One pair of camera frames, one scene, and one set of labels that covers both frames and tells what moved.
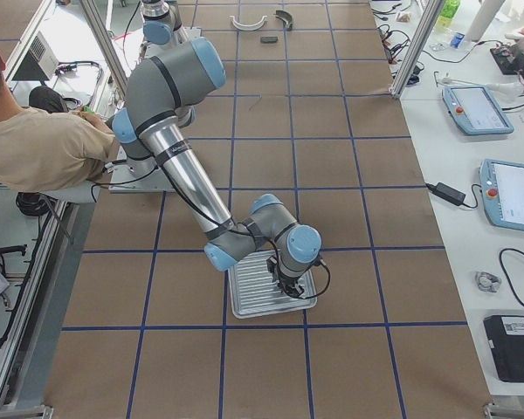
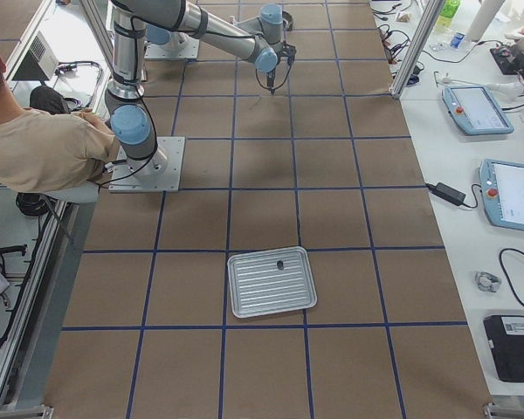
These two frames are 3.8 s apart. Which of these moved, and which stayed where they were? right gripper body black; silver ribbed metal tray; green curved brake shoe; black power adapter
Moved: right gripper body black
Stayed: black power adapter; silver ribbed metal tray; green curved brake shoe
